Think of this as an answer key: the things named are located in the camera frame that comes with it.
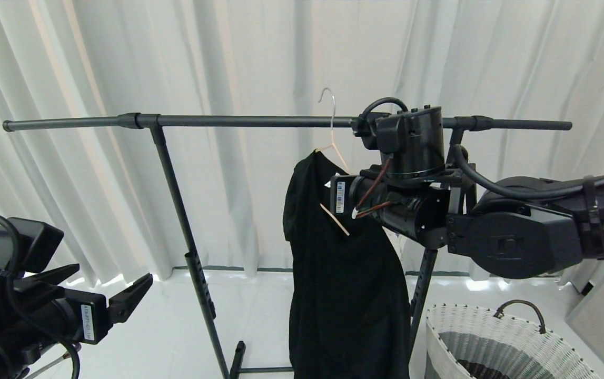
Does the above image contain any pink clothes hanger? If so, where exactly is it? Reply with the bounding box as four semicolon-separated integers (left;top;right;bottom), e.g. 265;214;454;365
314;87;352;237

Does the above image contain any white laundry basket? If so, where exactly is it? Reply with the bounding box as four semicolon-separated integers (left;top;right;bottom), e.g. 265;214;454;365
424;300;600;379

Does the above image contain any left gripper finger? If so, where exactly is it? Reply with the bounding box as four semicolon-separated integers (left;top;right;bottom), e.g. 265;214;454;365
15;263;81;289
107;273;154;325

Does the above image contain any black garment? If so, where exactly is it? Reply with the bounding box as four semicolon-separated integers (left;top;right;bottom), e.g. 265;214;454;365
282;150;412;379

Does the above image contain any white curtain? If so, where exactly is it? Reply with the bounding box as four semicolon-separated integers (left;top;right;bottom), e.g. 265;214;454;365
0;0;604;287

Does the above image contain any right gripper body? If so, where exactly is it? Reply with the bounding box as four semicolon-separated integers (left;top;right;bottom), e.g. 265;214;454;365
330;167;451;249

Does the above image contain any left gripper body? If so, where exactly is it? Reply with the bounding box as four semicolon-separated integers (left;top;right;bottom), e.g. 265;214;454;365
0;287;111;379

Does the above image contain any black clothes rack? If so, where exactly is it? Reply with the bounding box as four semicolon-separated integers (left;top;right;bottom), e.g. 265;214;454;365
3;112;572;379

